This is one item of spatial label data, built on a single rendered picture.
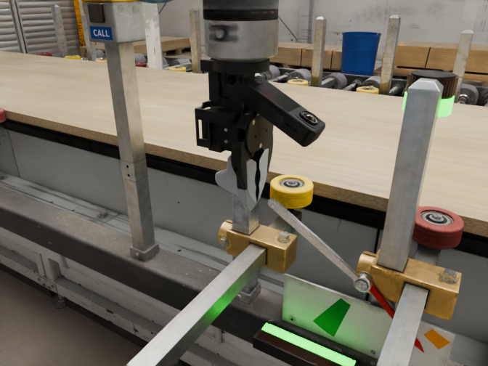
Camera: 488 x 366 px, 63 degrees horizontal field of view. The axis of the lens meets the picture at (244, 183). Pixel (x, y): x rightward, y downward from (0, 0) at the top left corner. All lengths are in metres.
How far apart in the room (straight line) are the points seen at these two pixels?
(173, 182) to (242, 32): 0.66
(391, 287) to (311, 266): 0.35
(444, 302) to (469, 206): 0.21
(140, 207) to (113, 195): 0.43
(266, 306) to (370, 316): 0.20
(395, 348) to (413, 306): 0.08
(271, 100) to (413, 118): 0.17
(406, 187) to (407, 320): 0.17
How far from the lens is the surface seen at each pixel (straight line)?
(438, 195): 0.80
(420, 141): 0.54
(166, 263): 0.90
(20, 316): 2.01
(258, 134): 0.53
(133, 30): 0.76
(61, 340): 1.83
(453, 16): 7.71
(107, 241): 1.00
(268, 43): 0.49
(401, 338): 0.54
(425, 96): 0.52
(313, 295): 0.69
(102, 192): 1.31
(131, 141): 0.80
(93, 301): 1.70
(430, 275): 0.63
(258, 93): 0.50
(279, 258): 0.68
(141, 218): 0.86
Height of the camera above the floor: 1.23
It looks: 25 degrees down
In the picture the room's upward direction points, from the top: straight up
